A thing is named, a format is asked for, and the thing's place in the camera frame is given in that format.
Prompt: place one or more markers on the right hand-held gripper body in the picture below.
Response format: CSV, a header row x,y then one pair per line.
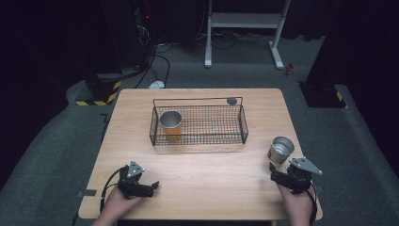
x,y
299,175

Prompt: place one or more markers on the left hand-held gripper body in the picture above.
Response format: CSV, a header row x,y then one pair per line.
x,y
133,182

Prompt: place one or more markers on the silver metal cup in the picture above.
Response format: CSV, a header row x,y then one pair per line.
x,y
280,150

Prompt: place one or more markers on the orange cup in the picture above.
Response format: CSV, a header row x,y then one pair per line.
x,y
171,124

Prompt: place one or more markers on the person's left hand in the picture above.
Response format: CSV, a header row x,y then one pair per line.
x,y
118,204

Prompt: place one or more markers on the person's right hand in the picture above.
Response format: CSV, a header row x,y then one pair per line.
x,y
296,205

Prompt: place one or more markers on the grey round tag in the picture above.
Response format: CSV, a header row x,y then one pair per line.
x,y
231,101

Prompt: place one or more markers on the black stand base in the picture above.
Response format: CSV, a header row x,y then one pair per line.
x,y
323,95

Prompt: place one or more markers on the yellow-black striped stand base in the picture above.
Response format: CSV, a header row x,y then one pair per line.
x,y
100,91

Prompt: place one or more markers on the small red object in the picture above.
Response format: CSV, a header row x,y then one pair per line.
x,y
290,69

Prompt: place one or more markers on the white power adapter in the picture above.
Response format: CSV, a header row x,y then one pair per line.
x,y
156,84

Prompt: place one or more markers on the dark equipment rack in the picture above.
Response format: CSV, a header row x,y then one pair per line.
x,y
142,34

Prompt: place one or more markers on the white metal stand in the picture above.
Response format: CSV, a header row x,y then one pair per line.
x,y
244,20

